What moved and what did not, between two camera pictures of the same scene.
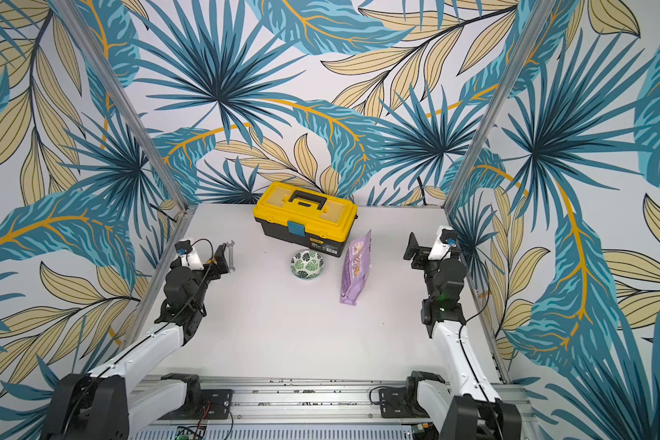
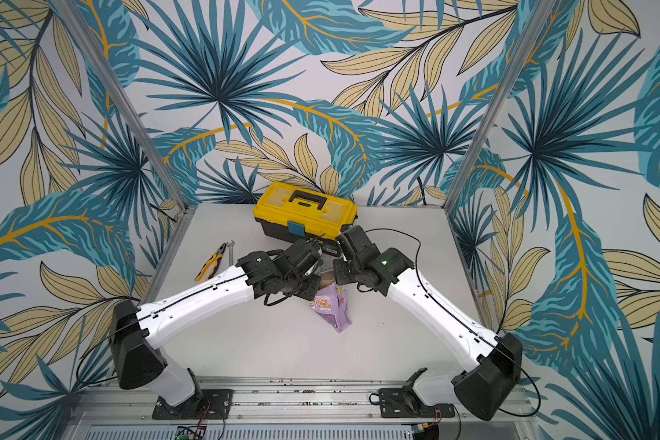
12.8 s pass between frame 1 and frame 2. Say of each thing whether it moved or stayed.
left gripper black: moved
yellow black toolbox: stayed
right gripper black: moved
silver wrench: stayed
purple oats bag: moved
